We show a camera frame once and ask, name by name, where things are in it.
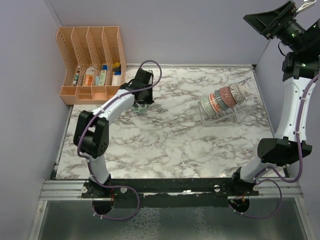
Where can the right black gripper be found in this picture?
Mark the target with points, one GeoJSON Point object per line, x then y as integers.
{"type": "Point", "coordinates": [266, 22]}

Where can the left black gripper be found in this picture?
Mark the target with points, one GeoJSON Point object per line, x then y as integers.
{"type": "Point", "coordinates": [150, 100]}

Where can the green leaf pattern bowl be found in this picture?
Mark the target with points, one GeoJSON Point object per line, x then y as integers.
{"type": "Point", "coordinates": [140, 108]}

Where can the green white geometric bowl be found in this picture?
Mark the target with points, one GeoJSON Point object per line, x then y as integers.
{"type": "Point", "coordinates": [207, 107]}

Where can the grey leaf pattern bowl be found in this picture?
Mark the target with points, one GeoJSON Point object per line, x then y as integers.
{"type": "Point", "coordinates": [227, 96]}

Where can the orange floral bowl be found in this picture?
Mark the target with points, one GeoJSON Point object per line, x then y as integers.
{"type": "Point", "coordinates": [213, 103]}

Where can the brown white geometric bowl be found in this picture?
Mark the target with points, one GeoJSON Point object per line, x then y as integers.
{"type": "Point", "coordinates": [239, 92]}

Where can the blue hexagon red-rim bowl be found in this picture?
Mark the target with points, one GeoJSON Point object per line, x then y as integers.
{"type": "Point", "coordinates": [220, 101]}

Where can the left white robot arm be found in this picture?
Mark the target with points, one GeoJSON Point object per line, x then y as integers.
{"type": "Point", "coordinates": [92, 129]}

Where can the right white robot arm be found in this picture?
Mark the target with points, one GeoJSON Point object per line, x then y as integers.
{"type": "Point", "coordinates": [301, 70]}

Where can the yellow black toy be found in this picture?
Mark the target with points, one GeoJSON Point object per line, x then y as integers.
{"type": "Point", "coordinates": [116, 67]}

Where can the mint green box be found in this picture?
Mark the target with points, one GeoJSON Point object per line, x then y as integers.
{"type": "Point", "coordinates": [102, 77]}

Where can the pink plastic file organizer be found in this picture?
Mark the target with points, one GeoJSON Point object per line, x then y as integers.
{"type": "Point", "coordinates": [86, 49]}

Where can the orange white box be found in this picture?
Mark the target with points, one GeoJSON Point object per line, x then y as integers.
{"type": "Point", "coordinates": [87, 80]}

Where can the small bottle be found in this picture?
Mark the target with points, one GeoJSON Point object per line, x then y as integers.
{"type": "Point", "coordinates": [76, 78]}

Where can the clear wire dish rack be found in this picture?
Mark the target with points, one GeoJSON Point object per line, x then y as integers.
{"type": "Point", "coordinates": [235, 115]}

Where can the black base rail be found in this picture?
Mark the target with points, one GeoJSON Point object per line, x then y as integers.
{"type": "Point", "coordinates": [166, 192]}

